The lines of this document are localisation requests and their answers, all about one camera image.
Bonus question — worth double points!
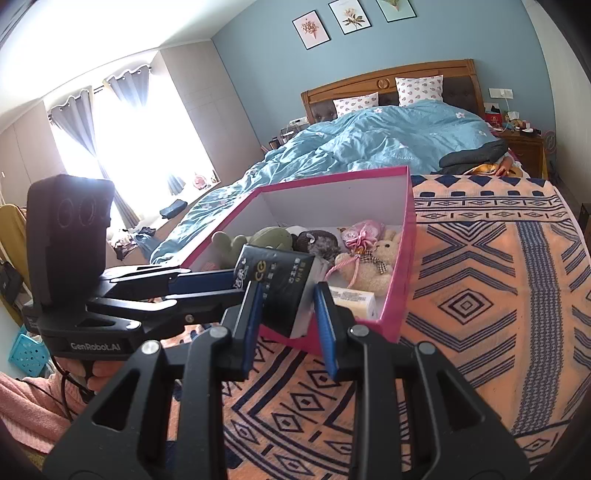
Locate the black bag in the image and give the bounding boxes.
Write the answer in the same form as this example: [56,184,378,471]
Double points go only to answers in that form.
[0,261,24,305]

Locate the orange patterned blanket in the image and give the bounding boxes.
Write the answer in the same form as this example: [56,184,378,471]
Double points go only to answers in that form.
[161,173,591,480]

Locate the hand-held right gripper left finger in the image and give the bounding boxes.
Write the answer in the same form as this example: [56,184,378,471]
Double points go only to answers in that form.
[41,280,264,480]

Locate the beige teddy bear plush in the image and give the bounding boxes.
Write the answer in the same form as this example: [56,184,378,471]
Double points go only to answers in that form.
[335,229,402,296]

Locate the framed flower picture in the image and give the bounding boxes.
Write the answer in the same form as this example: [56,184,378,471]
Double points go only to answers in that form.
[376,0,414,22]
[292,12,332,49]
[329,0,370,34]

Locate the black cable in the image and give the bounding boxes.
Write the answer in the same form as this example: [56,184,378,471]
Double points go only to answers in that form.
[21,355,93,421]

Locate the pile of clothes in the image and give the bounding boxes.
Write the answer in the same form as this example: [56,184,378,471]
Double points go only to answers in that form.
[108,226,160,259]

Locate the grey furry plush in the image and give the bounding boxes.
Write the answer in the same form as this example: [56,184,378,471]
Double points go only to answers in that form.
[295,229,340,259]

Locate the pink cardboard box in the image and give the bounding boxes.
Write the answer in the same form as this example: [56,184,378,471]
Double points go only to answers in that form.
[181,165,417,356]

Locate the person's left hand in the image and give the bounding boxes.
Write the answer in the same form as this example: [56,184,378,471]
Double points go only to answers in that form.
[55,355,123,395]

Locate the wooden headboard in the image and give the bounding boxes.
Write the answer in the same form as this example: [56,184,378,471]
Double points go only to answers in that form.
[301,59,485,125]

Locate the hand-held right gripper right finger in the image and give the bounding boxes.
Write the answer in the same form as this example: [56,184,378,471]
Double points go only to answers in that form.
[313,281,529,480]

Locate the pink sachet bag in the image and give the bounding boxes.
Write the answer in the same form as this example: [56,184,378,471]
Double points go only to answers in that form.
[338,219,386,287]

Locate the white dotted pillow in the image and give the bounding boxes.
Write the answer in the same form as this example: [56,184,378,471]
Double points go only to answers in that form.
[333,92,379,118]
[396,75,444,108]

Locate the dark folded clothes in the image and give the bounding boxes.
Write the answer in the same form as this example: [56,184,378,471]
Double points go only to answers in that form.
[438,139,509,175]

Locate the person's left forearm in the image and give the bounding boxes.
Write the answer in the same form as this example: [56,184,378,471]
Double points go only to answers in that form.
[0,371,88,455]

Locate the grey curtain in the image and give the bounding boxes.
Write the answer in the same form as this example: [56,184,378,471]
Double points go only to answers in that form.
[104,69,188,197]
[48,88,132,227]

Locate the yellow garment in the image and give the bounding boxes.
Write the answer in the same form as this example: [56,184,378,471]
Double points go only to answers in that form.
[0,203,28,287]

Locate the dark cloth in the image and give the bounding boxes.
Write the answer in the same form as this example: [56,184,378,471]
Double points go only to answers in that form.
[160,198,188,219]

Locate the white tube carton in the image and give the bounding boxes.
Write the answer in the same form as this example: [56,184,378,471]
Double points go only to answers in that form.
[329,285,377,320]

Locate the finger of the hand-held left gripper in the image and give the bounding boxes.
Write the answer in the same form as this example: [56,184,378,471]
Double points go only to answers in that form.
[87,291,244,332]
[99,267,237,297]

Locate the teal plastic basket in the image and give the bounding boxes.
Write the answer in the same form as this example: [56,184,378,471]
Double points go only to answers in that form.
[10,325,51,377]

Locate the small black box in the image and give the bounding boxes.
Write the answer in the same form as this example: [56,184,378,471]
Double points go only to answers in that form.
[233,244,317,340]

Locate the wooden nightstand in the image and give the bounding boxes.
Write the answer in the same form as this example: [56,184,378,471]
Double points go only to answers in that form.
[501,129,546,178]

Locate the green frog plush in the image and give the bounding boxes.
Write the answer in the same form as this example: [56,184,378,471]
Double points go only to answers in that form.
[211,225,294,254]

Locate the blue floral duvet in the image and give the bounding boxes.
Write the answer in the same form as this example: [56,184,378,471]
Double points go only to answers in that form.
[150,100,502,264]

